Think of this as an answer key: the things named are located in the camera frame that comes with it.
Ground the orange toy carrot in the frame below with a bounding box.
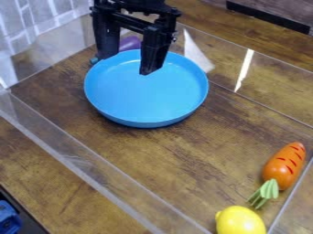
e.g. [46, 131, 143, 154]
[247, 142, 306, 209]

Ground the yellow toy lemon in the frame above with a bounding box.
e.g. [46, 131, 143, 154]
[215, 206, 266, 234]

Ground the blue object at corner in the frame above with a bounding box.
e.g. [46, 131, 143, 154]
[0, 200, 21, 234]

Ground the purple toy eggplant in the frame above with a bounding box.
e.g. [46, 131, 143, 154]
[119, 36, 140, 52]

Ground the clear acrylic enclosure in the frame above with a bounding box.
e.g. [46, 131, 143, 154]
[0, 0, 313, 234]

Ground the blue plastic plate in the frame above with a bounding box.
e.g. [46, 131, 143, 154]
[83, 49, 208, 128]

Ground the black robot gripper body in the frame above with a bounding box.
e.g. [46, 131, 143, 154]
[91, 0, 180, 34]

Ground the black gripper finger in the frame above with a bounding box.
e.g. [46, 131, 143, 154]
[92, 13, 120, 59]
[139, 26, 171, 75]

